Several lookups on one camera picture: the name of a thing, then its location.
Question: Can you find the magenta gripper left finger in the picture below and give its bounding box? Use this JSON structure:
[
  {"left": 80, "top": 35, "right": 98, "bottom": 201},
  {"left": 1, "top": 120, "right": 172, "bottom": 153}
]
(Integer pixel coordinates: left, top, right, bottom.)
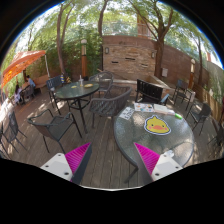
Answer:
[{"left": 41, "top": 143, "right": 92, "bottom": 185}]

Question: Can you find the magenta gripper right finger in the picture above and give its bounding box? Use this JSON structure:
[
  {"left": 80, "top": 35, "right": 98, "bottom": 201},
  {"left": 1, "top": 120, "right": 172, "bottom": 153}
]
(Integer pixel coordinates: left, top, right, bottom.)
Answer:
[{"left": 134, "top": 143, "right": 182, "bottom": 185}]

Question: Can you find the round glass table near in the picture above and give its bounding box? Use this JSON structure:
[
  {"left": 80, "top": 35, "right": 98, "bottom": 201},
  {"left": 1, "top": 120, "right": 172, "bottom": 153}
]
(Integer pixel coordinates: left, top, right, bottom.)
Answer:
[{"left": 113, "top": 103, "right": 195, "bottom": 184}]

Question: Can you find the round glass table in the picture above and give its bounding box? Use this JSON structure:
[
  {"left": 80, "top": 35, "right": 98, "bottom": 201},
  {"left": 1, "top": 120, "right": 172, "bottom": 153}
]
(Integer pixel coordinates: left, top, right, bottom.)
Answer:
[
  {"left": 56, "top": 81, "right": 99, "bottom": 131},
  {"left": 113, "top": 103, "right": 195, "bottom": 184}
]

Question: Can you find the grey chair front left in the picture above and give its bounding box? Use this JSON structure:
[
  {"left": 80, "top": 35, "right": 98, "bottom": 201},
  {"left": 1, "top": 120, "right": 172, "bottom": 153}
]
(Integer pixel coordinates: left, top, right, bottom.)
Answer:
[{"left": 27, "top": 109, "right": 81, "bottom": 152}]

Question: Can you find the green marker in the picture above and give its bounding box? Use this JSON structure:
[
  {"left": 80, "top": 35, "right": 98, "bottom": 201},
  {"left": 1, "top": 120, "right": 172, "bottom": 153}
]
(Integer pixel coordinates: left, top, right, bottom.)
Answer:
[{"left": 175, "top": 113, "right": 183, "bottom": 119}]

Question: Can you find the white booklet on table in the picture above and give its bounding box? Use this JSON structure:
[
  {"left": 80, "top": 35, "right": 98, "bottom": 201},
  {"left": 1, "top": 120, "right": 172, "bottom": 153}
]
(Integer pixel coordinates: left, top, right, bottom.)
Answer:
[{"left": 153, "top": 104, "right": 175, "bottom": 115}]

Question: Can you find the white paper sheet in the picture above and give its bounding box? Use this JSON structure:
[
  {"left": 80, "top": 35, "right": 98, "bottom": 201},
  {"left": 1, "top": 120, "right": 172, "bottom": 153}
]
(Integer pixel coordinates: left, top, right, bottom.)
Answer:
[{"left": 119, "top": 107, "right": 134, "bottom": 120}]

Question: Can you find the open magazine on table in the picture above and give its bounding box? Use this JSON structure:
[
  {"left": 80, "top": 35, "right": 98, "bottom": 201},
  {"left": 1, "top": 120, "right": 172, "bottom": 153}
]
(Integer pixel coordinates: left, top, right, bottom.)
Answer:
[{"left": 134, "top": 103, "right": 154, "bottom": 112}]

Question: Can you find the black chair left edge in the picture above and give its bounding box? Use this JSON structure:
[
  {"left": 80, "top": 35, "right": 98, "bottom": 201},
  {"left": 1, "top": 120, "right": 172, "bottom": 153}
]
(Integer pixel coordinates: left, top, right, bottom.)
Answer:
[{"left": 0, "top": 112, "right": 24, "bottom": 155}]

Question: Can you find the grey chair right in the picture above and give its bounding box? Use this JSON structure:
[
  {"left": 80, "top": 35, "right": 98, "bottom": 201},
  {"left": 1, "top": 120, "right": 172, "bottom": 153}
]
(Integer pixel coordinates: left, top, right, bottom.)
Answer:
[{"left": 188, "top": 102, "right": 211, "bottom": 129}]

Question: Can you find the grey wicker chair centre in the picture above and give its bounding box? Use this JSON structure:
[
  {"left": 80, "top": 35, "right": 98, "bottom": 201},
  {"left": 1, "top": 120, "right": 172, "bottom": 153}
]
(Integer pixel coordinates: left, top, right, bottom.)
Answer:
[{"left": 89, "top": 84, "right": 132, "bottom": 120}]

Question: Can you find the round glass table far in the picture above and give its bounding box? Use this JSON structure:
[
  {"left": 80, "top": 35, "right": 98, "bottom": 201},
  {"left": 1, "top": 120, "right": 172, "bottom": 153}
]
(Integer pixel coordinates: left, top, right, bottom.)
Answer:
[{"left": 56, "top": 81, "right": 99, "bottom": 131}]

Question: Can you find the black bench chair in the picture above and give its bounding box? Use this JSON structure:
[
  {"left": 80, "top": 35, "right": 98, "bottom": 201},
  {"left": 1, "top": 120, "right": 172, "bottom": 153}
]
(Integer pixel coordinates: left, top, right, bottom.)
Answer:
[{"left": 135, "top": 79, "right": 169, "bottom": 105}]

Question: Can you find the black chair far right back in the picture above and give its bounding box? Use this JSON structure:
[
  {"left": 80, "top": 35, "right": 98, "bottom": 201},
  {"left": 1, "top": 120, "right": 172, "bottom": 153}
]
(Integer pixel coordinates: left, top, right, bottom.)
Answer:
[{"left": 172, "top": 80, "right": 188, "bottom": 101}]

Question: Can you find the yellow plate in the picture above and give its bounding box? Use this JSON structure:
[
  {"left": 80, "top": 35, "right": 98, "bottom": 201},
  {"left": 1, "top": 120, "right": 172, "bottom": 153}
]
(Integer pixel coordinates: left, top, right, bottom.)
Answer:
[{"left": 84, "top": 84, "right": 93, "bottom": 88}]

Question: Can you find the dark chair far left table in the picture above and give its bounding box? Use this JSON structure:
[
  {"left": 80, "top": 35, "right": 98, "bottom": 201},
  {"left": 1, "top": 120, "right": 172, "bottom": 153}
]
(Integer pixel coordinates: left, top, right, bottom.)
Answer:
[{"left": 46, "top": 76, "right": 63, "bottom": 107}]

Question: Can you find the grey chair behind far table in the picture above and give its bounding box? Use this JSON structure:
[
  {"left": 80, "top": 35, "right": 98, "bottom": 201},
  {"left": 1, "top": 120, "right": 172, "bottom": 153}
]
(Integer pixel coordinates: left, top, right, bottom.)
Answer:
[{"left": 89, "top": 71, "right": 114, "bottom": 93}]

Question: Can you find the seated person in blue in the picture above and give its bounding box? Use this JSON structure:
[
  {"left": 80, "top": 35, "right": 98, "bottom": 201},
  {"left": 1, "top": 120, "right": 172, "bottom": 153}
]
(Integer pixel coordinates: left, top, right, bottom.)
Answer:
[{"left": 26, "top": 75, "right": 36, "bottom": 89}]

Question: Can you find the orange patio umbrella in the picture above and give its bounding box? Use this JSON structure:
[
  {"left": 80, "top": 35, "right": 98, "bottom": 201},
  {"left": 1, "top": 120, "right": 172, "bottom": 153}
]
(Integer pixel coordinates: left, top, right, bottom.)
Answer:
[{"left": 1, "top": 50, "right": 46, "bottom": 87}]

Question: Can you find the wooden lamp post left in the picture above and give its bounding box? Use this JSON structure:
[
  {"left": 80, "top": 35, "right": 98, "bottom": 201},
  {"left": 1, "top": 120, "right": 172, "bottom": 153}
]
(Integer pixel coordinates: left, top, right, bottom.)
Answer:
[{"left": 81, "top": 39, "right": 88, "bottom": 80}]

